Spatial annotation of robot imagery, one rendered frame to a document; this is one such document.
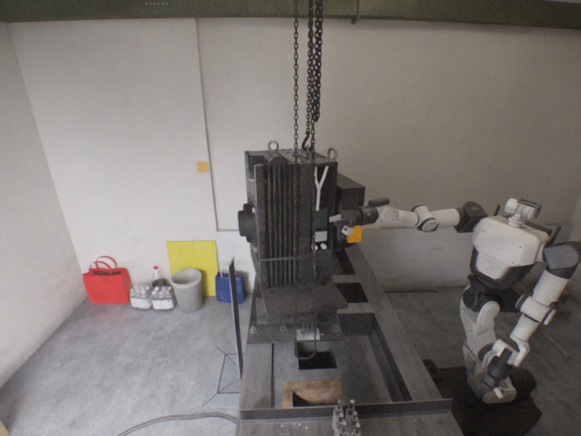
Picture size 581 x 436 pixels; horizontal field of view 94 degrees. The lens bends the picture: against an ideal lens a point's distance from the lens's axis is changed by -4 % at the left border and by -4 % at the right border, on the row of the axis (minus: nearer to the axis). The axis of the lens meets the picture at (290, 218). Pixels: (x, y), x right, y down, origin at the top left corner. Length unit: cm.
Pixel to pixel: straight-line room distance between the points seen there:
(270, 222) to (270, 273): 33
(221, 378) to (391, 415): 134
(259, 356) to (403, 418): 73
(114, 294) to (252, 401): 223
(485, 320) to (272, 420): 113
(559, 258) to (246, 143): 222
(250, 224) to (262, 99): 136
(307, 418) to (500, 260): 111
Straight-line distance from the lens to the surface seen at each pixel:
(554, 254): 159
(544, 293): 165
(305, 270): 168
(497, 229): 160
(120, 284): 331
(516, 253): 158
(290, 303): 158
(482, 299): 174
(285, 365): 248
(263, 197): 144
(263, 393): 152
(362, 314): 195
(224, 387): 238
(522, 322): 172
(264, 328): 178
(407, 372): 168
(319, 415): 143
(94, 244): 340
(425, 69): 290
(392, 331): 187
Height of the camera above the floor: 189
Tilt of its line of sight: 22 degrees down
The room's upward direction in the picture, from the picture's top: straight up
